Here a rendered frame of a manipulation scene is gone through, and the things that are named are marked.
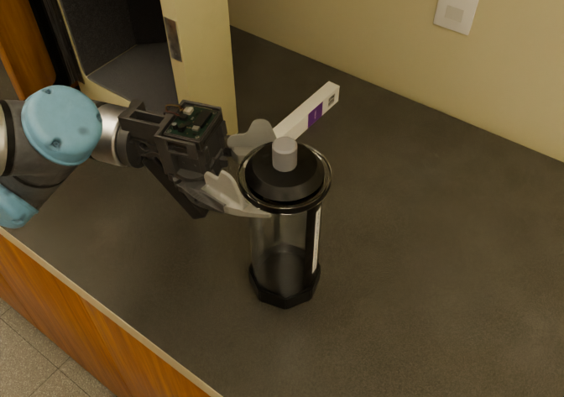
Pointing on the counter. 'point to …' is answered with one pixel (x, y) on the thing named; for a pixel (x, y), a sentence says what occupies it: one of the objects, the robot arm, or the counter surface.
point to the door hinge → (60, 26)
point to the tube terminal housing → (191, 44)
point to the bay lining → (109, 14)
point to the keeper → (173, 39)
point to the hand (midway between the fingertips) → (281, 185)
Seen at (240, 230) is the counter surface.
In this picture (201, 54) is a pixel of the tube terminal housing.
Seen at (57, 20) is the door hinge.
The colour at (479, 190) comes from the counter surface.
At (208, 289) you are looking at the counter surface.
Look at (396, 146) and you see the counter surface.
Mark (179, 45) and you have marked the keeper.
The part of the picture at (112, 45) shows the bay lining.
